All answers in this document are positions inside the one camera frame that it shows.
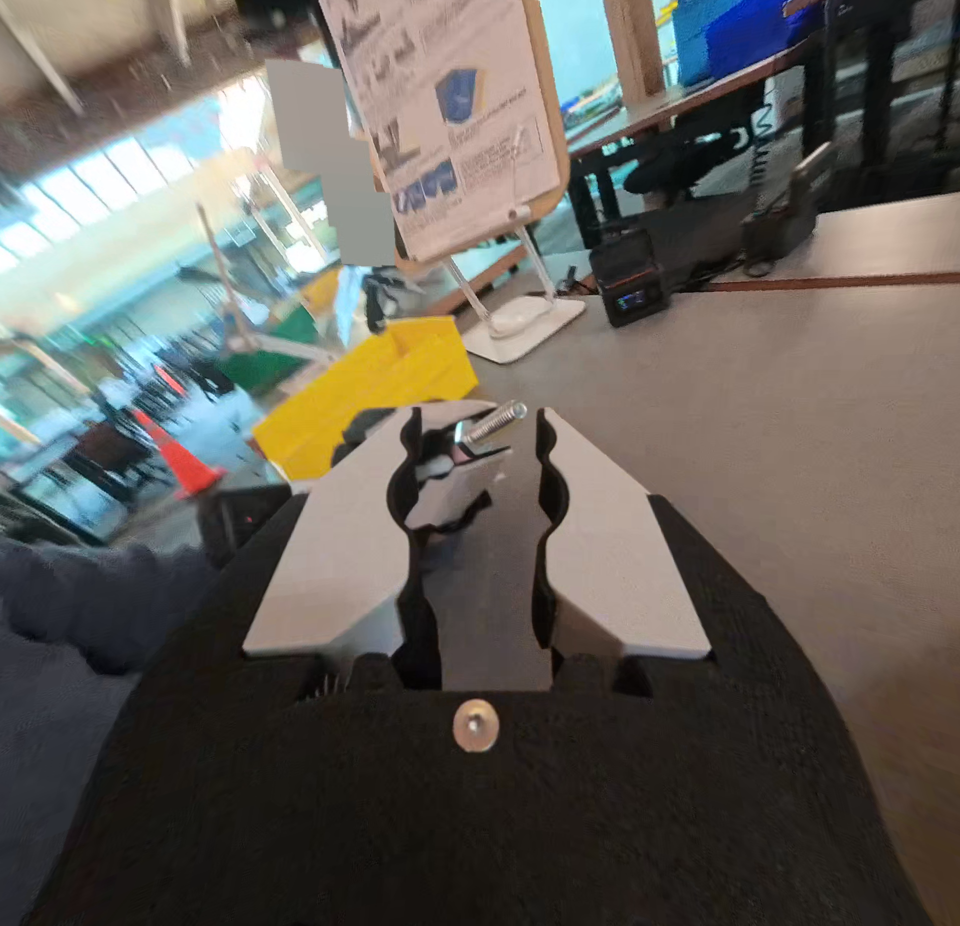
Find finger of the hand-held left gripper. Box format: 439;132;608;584
333;400;498;466
403;427;515;536

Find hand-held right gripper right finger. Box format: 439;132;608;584
534;407;714;661

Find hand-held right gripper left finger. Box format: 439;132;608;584
241;407;444;691

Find steel bolt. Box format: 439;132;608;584
450;400;530;464

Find yellow plastic bin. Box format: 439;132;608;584
253;315;480;483

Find instruction sheet on clipboard stand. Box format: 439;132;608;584
390;0;588;365

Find black electronic box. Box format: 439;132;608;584
196;482;295;571

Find white computer mouse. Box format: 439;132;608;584
487;295;555;340

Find orange traffic cone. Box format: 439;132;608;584
131;407;228;501

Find black portable power station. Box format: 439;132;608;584
588;223;674;329

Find person's dark blue clothing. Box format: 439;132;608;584
0;538;220;926

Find printed instruction sheet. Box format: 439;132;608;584
306;0;552;263

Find black office chair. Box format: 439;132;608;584
622;130;745;196

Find long brown-edged table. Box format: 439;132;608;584
566;37;834;245

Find dark grey box device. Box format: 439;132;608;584
741;142;839;276

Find blue plastic bin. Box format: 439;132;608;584
669;0;837;89

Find black-legged brown table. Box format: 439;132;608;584
783;0;960;200

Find coiled black cable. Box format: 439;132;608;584
748;105;777;218

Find wooden post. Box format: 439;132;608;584
596;0;667;108

